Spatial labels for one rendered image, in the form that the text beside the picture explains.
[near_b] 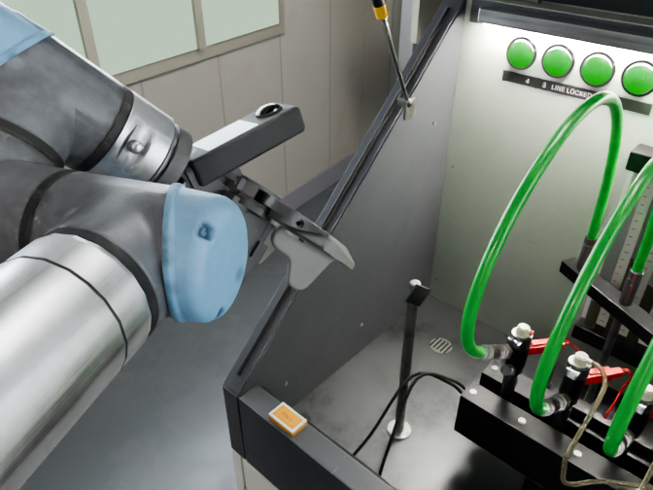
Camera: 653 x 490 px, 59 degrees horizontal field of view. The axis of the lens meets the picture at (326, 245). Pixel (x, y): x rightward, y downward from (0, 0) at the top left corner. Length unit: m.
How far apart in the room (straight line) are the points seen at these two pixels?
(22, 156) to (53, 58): 0.07
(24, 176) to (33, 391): 0.16
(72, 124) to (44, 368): 0.22
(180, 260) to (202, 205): 0.03
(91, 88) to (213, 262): 0.18
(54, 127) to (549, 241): 0.86
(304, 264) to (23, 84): 0.27
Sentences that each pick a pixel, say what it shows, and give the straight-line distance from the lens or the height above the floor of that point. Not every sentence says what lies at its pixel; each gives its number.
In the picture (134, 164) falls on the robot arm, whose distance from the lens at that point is 0.45.
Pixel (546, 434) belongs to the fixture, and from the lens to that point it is 0.89.
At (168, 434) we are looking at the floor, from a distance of 2.14.
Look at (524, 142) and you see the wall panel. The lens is 1.04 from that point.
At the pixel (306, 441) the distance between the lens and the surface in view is 0.87.
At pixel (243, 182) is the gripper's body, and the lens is 0.49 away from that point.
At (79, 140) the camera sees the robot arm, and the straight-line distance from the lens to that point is 0.44.
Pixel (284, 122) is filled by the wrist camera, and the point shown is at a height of 1.45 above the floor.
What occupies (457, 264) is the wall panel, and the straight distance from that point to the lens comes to 1.22.
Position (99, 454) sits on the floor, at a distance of 2.16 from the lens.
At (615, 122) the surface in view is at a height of 1.36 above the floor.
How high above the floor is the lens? 1.64
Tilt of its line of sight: 34 degrees down
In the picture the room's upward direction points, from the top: straight up
